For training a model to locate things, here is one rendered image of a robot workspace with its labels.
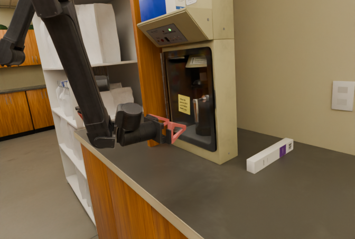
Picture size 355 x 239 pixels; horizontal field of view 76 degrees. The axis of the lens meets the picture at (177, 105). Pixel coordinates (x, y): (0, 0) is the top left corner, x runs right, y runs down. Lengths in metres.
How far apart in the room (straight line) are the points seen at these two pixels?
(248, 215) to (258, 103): 0.70
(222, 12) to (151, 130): 0.47
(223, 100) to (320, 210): 0.44
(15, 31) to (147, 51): 0.52
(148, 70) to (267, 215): 0.75
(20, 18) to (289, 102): 1.19
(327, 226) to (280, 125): 0.62
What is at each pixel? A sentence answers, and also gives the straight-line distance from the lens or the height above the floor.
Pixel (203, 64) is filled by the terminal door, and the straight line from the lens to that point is 0.84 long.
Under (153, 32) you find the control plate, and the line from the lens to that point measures 0.96.
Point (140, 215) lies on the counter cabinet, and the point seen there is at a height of 0.75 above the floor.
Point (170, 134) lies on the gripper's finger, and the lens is 0.68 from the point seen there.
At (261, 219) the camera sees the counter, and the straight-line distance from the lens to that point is 0.68.
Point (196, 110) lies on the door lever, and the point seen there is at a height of 1.16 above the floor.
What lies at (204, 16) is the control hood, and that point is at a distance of 0.80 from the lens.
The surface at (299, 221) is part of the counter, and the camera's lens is 0.70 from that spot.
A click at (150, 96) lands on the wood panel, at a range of 1.09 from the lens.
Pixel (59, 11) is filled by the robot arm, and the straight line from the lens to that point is 0.50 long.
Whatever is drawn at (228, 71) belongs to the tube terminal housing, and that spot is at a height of 1.29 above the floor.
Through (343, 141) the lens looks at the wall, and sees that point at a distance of 1.14.
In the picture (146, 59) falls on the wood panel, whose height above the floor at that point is 1.36.
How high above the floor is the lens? 1.37
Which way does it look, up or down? 13 degrees down
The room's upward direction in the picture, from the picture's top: 5 degrees counter-clockwise
